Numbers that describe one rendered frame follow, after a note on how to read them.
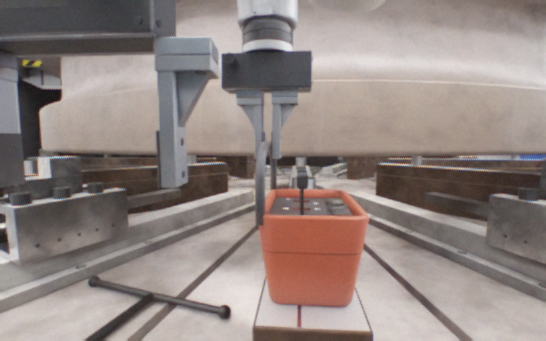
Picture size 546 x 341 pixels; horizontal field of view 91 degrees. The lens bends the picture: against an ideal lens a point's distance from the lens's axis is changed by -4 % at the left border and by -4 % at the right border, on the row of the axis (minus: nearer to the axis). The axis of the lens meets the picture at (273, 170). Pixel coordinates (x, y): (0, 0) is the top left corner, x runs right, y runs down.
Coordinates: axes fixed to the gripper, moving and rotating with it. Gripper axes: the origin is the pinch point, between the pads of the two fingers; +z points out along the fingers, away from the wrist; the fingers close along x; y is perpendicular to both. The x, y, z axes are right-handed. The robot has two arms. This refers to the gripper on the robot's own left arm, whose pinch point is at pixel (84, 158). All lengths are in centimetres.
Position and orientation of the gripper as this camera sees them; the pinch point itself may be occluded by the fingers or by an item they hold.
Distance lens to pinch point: 25.0
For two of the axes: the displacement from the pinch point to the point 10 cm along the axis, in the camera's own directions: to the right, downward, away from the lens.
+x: -10.0, 0.0, -0.1
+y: -0.1, -1.0, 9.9
